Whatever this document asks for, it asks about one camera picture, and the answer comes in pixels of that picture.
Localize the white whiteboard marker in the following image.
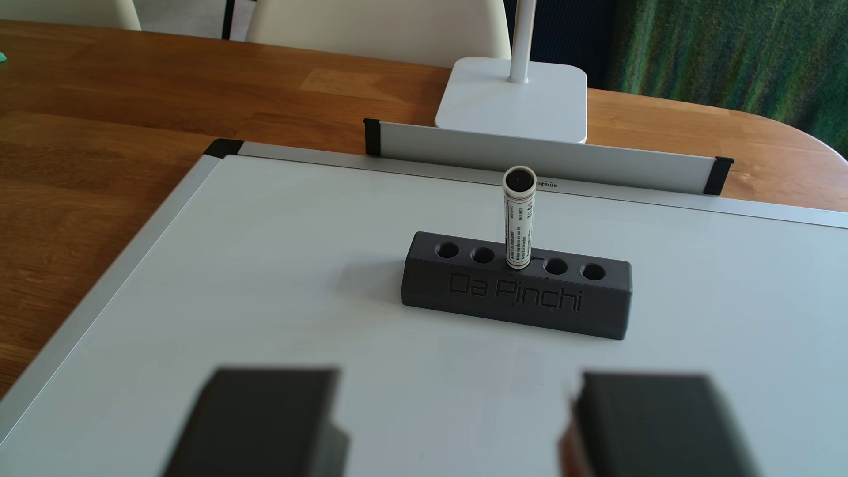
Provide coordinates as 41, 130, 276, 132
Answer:
503, 166, 538, 270

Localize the grey Da Pinchi marker holder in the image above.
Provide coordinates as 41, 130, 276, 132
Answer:
401, 231, 633, 341

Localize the aluminium whiteboard pen tray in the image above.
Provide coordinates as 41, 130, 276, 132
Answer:
363, 118, 735, 196

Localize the green curtain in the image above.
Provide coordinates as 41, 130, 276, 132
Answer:
606, 0, 848, 160

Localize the cream chair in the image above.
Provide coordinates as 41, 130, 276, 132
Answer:
0, 0, 142, 31
245, 0, 512, 69

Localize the whiteboard with aluminium frame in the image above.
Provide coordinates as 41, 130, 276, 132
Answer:
0, 139, 848, 477

